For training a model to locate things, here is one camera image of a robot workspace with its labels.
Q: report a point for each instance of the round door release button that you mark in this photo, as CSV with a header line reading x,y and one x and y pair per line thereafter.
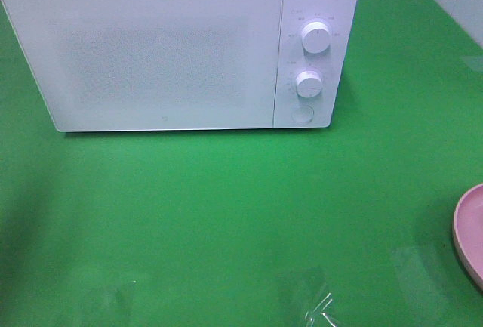
x,y
303,114

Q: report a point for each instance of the white microwave door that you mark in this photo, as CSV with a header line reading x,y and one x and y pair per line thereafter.
x,y
132,65

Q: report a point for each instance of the pink plastic plate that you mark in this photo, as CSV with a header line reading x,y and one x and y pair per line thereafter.
x,y
467,232

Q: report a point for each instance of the green table mat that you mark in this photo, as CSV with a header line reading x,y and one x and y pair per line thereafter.
x,y
257,227

